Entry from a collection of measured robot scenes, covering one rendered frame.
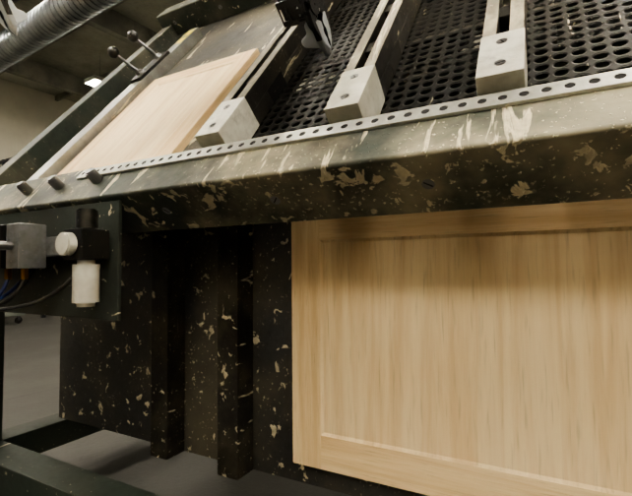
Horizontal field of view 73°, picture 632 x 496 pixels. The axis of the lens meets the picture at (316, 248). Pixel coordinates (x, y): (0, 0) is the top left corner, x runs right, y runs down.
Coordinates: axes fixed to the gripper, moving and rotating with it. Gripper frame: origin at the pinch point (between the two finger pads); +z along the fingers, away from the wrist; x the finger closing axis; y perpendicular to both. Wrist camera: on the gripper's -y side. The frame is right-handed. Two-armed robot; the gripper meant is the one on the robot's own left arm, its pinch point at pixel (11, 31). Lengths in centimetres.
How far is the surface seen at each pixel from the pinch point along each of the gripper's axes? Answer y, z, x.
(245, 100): -3, 36, -78
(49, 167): -14.2, 37.9, -13.2
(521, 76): -9, 43, -131
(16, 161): -11.0, 33.7, 11.1
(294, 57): 23, 30, -76
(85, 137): -0.1, 32.8, -12.1
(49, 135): 2.9, 28.6, 12.2
